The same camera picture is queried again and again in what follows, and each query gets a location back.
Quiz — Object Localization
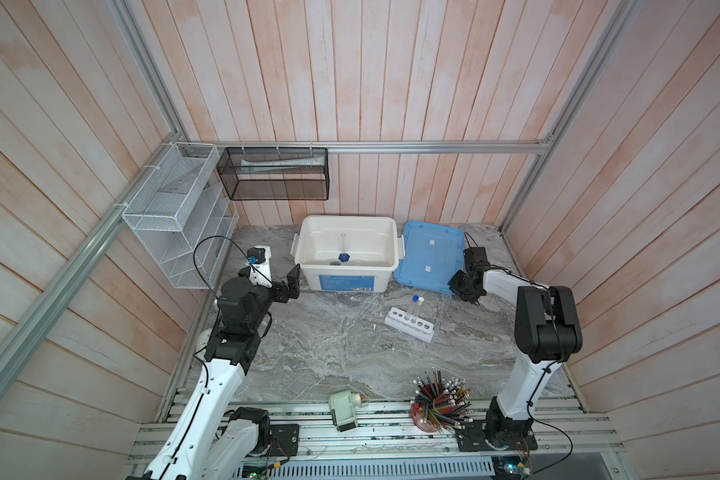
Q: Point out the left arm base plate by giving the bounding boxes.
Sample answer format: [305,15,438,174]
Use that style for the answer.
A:
[250,423,300,458]

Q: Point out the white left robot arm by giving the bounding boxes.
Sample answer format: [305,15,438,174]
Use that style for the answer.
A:
[140,265,301,479]

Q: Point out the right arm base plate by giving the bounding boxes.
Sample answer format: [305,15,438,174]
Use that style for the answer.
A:
[455,420,538,452]

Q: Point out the aluminium horizontal wall rail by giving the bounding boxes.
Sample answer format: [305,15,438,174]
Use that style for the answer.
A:
[209,140,552,155]

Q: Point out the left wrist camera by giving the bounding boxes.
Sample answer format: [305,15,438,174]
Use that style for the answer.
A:
[246,245,273,288]

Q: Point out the green white box device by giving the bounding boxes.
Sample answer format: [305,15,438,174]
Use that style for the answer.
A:
[329,390,368,432]

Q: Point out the blue plastic bin lid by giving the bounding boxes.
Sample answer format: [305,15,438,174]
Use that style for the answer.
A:
[394,221,465,296]

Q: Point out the white plastic storage bin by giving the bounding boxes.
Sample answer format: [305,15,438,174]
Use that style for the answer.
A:
[290,215,405,293]

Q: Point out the black mesh wall shelf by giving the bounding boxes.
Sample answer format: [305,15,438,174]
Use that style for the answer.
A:
[216,146,331,201]

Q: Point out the white wire wall rack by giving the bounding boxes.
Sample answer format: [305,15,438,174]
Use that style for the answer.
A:
[122,142,239,289]

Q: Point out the cup of coloured pencils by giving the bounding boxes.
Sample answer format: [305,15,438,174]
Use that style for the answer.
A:
[409,370,473,434]

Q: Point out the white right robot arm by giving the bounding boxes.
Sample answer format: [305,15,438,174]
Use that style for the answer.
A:
[448,247,583,450]

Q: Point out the round white wall clock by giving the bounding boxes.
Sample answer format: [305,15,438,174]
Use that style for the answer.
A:
[195,328,212,351]

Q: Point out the white test tube rack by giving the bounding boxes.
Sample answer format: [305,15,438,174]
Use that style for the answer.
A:
[384,307,434,343]

